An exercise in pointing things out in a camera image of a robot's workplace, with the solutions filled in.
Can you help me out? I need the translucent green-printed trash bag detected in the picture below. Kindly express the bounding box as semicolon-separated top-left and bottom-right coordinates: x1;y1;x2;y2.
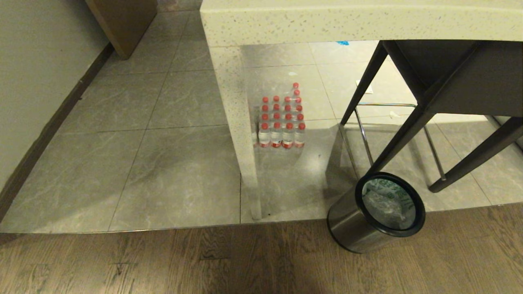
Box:
362;178;417;230

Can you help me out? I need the dark bar stool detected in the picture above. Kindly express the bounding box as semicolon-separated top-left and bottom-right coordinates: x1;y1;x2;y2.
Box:
340;40;523;193

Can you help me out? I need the steel bin shell black rim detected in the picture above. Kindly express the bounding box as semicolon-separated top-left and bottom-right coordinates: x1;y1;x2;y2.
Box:
326;171;426;254

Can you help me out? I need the brown wooden cabinet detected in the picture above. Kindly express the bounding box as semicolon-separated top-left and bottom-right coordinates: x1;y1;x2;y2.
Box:
85;0;158;60

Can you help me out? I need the shrink-wrapped red-capped water bottle pack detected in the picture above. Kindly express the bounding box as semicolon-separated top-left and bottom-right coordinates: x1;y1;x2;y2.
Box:
247;82;307;149

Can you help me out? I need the dark wooden baseboard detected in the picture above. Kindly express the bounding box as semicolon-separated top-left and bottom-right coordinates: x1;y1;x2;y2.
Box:
0;41;116;223

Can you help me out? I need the speckled beige stone counter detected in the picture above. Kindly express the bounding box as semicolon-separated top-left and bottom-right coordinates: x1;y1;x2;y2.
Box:
199;0;523;221

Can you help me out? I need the chrome stool footrest frame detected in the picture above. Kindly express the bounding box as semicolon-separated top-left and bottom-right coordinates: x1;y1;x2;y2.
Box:
338;102;447;181

